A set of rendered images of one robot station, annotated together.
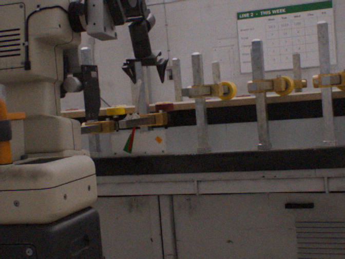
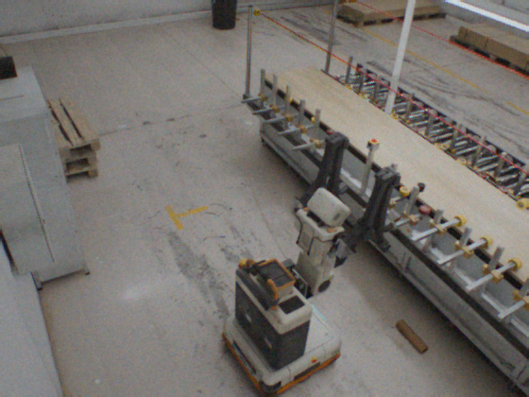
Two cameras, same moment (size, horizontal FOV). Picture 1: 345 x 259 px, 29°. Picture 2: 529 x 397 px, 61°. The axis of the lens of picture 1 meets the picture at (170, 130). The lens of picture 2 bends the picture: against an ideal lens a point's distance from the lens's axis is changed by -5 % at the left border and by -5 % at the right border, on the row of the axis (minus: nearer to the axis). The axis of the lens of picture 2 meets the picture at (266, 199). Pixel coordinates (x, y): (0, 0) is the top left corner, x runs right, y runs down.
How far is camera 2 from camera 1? 2.18 m
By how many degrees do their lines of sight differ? 47
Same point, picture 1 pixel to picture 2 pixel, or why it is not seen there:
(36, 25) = (315, 242)
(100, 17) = (341, 253)
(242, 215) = not seen: hidden behind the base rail
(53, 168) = (286, 321)
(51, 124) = (315, 268)
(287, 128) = (476, 261)
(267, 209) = not seen: hidden behind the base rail
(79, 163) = (302, 314)
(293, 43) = not seen: outside the picture
